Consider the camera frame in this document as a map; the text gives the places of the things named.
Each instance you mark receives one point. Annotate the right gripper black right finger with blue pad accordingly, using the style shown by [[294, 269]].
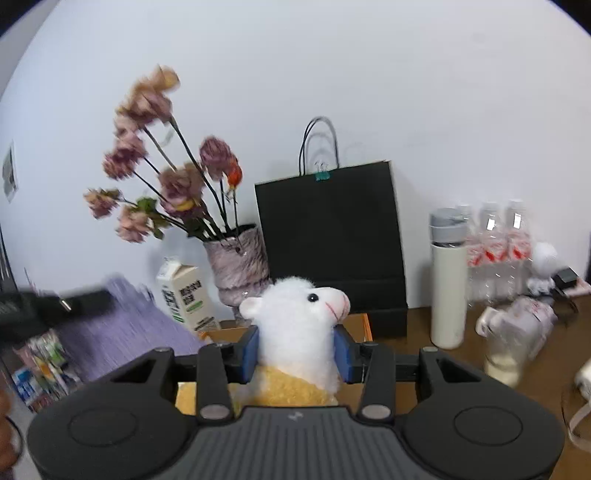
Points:
[[374, 366]]

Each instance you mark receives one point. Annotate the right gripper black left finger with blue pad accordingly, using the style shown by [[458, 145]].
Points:
[[220, 363]]

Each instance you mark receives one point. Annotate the white yellow plush alpaca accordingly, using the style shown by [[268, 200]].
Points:
[[295, 365]]

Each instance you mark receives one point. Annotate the person's hand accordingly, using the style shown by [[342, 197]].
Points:
[[8, 452]]

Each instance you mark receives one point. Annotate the cardboard box orange rim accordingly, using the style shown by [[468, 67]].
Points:
[[360, 325]]

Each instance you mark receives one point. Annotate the colourful boxes on shelf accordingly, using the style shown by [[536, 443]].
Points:
[[46, 375]]

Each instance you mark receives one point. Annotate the purple knitted cloth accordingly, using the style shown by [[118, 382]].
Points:
[[130, 327]]

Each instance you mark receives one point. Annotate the white milk carton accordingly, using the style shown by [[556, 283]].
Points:
[[186, 298]]

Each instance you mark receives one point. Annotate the purple white ceramic vase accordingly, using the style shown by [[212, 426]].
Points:
[[239, 266]]

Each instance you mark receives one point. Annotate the black paper shopping bag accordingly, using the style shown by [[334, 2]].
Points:
[[343, 233]]

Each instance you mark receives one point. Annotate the glass cup with milk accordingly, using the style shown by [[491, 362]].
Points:
[[514, 336]]

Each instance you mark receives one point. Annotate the white thermos grey lid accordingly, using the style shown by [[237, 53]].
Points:
[[449, 230]]

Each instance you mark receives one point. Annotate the pack of water bottles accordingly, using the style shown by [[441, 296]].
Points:
[[499, 250]]

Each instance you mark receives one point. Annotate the dried pink flower bouquet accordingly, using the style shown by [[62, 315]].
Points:
[[194, 192]]

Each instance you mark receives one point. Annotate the black power adapter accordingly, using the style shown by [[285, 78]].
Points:
[[565, 279]]

